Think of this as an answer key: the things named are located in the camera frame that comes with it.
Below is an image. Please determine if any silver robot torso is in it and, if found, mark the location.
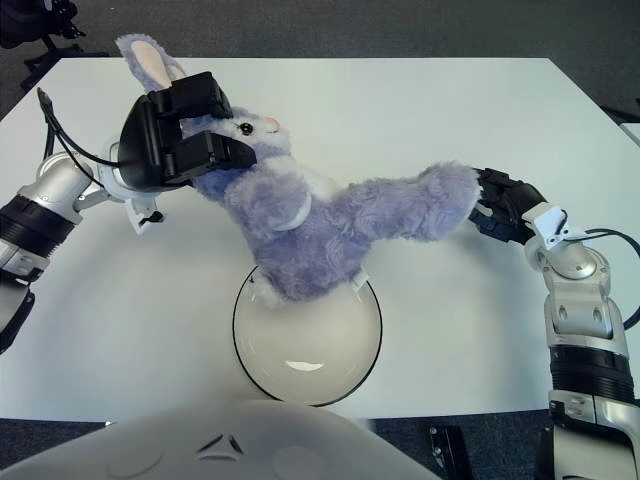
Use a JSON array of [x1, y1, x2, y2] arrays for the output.
[[0, 399, 442, 480]]

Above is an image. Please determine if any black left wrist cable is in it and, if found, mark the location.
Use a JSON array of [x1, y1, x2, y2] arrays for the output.
[[37, 87, 121, 194]]

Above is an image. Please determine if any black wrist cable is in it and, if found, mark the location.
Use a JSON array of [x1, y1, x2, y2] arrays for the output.
[[37, 87, 121, 194], [564, 227, 640, 331]]

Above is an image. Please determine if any purple plush bunny doll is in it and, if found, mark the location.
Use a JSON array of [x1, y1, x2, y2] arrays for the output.
[[114, 33, 481, 307]]

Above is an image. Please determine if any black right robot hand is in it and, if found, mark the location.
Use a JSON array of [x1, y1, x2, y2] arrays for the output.
[[468, 167, 547, 246]]

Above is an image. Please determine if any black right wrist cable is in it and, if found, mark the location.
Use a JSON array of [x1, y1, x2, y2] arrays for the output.
[[564, 227, 640, 331]]

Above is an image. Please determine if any black office chair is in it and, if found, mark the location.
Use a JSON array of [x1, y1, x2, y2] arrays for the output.
[[0, 0, 109, 91]]

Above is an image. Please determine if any white plate with black rim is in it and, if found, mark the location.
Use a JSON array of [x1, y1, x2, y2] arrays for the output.
[[231, 264, 385, 406]]

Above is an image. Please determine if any black bracket under table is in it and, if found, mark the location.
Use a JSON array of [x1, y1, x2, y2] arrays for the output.
[[428, 425, 469, 474]]

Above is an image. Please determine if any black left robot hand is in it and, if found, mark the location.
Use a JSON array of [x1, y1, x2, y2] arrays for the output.
[[116, 71, 259, 190]]

